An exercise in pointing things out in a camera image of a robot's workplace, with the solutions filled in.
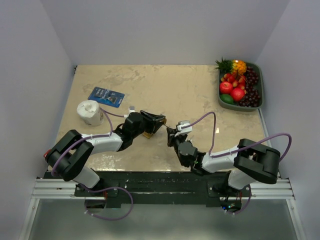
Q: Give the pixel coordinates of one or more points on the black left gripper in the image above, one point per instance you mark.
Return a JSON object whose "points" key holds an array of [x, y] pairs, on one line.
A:
{"points": [[153, 121]]}

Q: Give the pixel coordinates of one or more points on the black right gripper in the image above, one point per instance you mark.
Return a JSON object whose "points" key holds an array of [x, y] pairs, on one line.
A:
{"points": [[171, 137]]}

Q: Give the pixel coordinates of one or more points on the large brass padlock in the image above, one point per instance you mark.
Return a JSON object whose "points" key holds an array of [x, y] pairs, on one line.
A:
{"points": [[163, 121]]}

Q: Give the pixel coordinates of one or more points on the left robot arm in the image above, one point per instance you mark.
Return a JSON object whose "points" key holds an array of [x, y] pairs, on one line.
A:
{"points": [[70, 154]]}

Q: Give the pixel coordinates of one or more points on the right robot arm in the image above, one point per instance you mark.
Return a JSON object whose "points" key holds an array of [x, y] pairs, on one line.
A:
{"points": [[248, 161]]}

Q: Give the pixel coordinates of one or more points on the small brass padlock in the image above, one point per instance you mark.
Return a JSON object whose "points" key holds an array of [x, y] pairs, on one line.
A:
{"points": [[147, 135]]}

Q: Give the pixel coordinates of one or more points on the blue blister pack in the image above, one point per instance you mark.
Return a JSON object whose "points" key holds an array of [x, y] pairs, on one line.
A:
{"points": [[106, 97]]}

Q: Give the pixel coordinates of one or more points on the green mango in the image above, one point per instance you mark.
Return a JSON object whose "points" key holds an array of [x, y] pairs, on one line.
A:
{"points": [[226, 98]]}

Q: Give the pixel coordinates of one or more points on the white paper roll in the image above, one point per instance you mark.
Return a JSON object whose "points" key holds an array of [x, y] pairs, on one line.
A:
{"points": [[89, 111]]}

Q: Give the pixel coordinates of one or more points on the red apple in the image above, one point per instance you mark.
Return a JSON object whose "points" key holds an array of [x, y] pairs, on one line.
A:
{"points": [[237, 94], [225, 87]]}

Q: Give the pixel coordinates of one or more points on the grey fruit tray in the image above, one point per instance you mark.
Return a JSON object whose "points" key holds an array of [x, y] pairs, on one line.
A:
{"points": [[233, 79]]}

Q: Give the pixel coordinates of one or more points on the dark grape bunch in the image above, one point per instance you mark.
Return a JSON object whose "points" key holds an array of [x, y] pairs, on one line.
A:
{"points": [[249, 83]]}

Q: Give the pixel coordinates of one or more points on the toy pineapple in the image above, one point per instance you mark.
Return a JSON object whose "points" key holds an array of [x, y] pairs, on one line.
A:
{"points": [[233, 66]]}

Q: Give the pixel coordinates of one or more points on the red box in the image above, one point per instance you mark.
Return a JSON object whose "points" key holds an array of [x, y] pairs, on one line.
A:
{"points": [[46, 153]]}

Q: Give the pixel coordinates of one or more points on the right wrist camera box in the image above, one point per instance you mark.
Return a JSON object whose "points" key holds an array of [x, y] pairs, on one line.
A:
{"points": [[183, 128]]}

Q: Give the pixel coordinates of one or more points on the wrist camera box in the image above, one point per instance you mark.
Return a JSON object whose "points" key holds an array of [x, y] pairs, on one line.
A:
{"points": [[131, 109], [183, 128]]}

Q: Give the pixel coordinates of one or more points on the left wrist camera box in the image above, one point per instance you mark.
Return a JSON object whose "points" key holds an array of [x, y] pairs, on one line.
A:
{"points": [[131, 109]]}

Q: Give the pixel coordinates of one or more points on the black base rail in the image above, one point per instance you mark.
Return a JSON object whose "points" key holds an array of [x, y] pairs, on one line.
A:
{"points": [[117, 188]]}

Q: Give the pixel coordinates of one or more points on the aluminium frame rail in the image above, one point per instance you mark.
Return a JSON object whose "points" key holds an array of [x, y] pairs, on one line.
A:
{"points": [[48, 189]]}

